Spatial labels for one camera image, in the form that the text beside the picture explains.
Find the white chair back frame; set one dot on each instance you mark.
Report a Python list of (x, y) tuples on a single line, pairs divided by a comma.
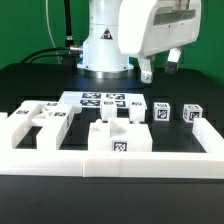
[(54, 120)]

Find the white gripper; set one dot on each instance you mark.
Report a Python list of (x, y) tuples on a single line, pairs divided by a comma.
[(148, 27)]

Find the white U-shaped obstacle fence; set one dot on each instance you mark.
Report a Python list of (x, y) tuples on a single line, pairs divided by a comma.
[(51, 162)]

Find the white tagged nut cube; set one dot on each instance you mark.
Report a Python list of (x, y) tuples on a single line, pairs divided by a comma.
[(161, 111), (191, 111)]

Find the white chair seat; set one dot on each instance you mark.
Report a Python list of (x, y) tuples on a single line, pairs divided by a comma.
[(119, 135)]

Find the white base tag sheet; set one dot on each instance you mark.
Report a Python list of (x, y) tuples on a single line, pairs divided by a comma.
[(94, 99)]

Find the white tagged nut cube left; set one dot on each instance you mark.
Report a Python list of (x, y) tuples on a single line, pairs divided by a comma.
[(161, 111)]

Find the white tagged nut cube right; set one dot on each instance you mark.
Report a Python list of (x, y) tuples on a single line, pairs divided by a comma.
[(191, 111)]

